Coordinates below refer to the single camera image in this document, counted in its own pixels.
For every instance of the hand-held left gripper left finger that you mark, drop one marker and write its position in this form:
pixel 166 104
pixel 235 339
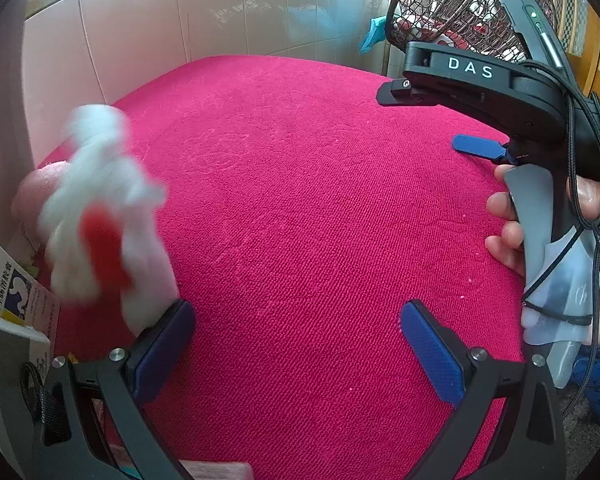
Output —
pixel 162 355

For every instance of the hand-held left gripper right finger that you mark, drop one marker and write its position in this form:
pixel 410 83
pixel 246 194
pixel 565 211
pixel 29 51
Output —
pixel 430 355

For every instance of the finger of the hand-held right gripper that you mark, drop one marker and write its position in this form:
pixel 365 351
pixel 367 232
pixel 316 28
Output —
pixel 475 146
pixel 395 94

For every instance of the white cardboard tray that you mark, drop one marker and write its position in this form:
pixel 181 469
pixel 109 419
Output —
pixel 5 385

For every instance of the white flower plush toy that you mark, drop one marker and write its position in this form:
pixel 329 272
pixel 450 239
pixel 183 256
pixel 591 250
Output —
pixel 105 175

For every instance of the teal plastic bag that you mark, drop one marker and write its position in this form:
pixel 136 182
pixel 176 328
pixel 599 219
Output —
pixel 375 35

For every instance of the red white cloth bag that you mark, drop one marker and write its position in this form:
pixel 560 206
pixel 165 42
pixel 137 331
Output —
pixel 415 27

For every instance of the pink plush toy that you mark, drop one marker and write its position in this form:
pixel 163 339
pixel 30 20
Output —
pixel 35 190

